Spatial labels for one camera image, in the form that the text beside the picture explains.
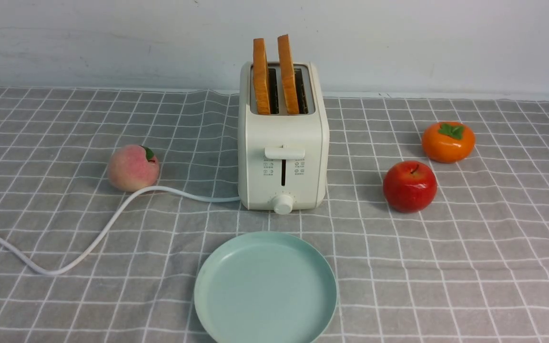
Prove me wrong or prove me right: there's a white two-slot toaster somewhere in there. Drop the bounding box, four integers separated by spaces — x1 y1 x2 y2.
237 61 330 214

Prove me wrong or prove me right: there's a grey checked tablecloth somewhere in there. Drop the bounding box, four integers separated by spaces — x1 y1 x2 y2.
0 87 549 343

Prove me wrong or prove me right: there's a white power cable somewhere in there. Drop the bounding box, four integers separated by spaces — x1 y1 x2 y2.
0 185 241 276

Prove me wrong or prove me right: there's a toast slice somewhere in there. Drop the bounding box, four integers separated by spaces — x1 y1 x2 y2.
253 38 271 115
277 34 299 115

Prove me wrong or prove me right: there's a red apple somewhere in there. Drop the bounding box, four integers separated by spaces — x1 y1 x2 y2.
383 160 437 213

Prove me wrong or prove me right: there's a light green round plate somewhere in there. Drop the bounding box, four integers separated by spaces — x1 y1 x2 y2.
193 232 338 343

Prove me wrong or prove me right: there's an orange persimmon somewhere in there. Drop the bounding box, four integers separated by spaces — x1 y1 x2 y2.
421 121 476 163

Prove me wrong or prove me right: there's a pink peach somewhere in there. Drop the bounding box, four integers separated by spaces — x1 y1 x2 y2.
107 145 161 192

